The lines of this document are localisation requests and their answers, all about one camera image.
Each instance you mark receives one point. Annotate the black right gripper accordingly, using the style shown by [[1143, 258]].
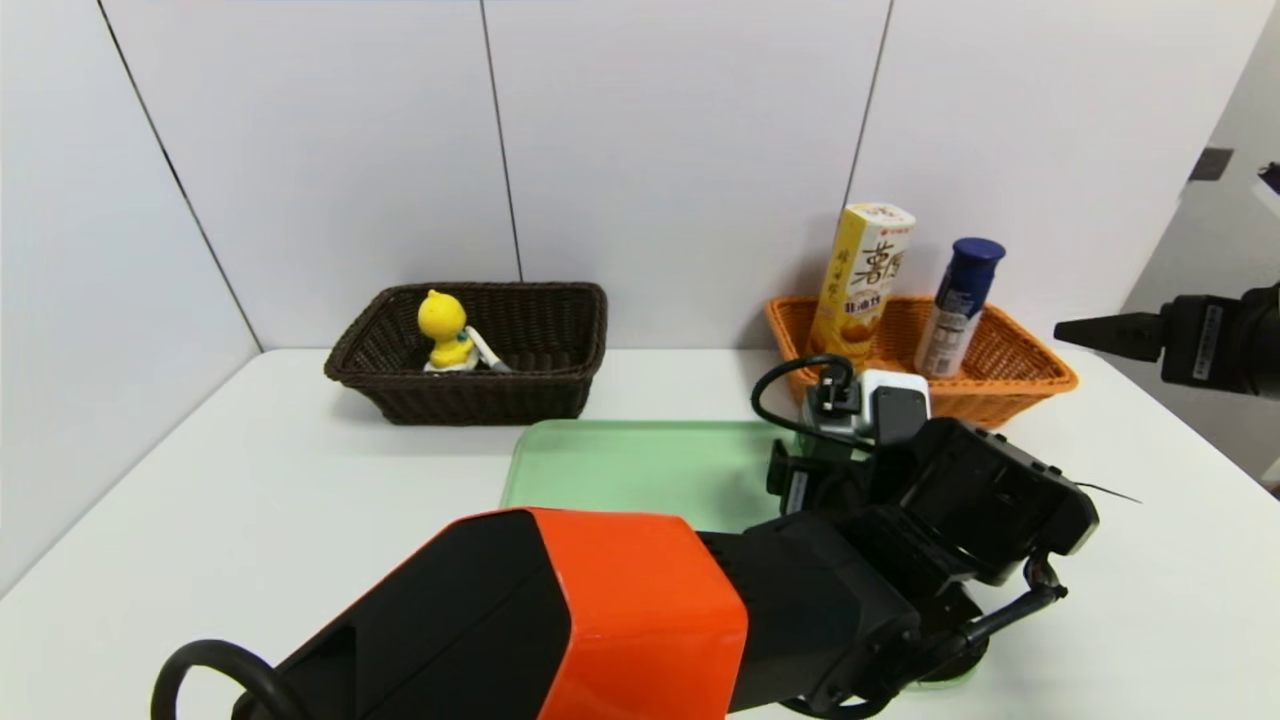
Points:
[[1207, 339]]

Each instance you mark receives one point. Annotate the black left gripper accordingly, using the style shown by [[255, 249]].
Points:
[[795, 490]]

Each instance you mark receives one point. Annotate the white bottle with blue cap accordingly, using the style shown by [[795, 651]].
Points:
[[960, 310]]

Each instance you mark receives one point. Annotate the yellow potato chips box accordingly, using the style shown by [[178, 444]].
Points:
[[865, 280]]

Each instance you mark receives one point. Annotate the yellow duck toy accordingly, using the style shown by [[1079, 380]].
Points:
[[443, 318]]

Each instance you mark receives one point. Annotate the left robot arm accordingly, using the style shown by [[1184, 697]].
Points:
[[600, 620]]

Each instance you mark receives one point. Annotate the orange wicker basket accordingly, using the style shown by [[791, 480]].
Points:
[[1000, 370]]

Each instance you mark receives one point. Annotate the dark brown wicker basket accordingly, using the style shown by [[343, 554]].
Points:
[[470, 400]]

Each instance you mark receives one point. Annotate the light green plastic tray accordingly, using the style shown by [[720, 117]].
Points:
[[620, 465]]

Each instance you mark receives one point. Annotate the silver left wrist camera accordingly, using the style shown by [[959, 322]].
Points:
[[890, 410]]

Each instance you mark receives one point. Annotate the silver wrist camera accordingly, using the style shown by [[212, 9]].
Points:
[[1270, 190], [890, 410]]

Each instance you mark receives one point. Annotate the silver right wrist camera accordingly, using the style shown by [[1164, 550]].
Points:
[[1270, 190]]

